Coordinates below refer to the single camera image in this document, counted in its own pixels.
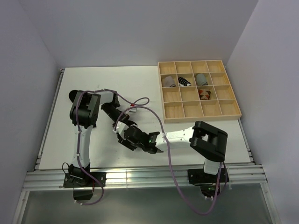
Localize rolled dark grey sock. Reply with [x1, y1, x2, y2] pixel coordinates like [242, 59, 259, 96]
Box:
[196, 73, 208, 86]

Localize rolled light grey sock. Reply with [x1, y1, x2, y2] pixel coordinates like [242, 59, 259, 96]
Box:
[162, 76, 177, 88]

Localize black sock white stripes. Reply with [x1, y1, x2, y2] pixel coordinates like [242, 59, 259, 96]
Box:
[69, 90, 100, 129]

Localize rolled black white sock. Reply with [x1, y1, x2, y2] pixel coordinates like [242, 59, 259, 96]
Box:
[178, 75, 192, 87]

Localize beige orange argyle sock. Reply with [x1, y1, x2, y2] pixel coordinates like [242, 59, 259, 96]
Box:
[198, 89, 211, 100]

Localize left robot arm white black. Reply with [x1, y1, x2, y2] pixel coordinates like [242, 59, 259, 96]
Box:
[68, 90, 121, 186]

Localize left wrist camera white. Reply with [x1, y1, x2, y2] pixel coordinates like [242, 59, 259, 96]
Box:
[128, 104, 137, 113]

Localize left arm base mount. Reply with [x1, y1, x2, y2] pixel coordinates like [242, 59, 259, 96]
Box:
[62, 162, 107, 203]

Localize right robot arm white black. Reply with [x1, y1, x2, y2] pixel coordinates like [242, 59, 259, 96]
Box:
[114, 121, 228, 182]

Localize wooden compartment tray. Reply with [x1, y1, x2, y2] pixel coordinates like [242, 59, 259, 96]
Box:
[157, 60, 242, 123]

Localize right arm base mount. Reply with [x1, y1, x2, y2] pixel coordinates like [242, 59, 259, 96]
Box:
[187, 168, 229, 199]

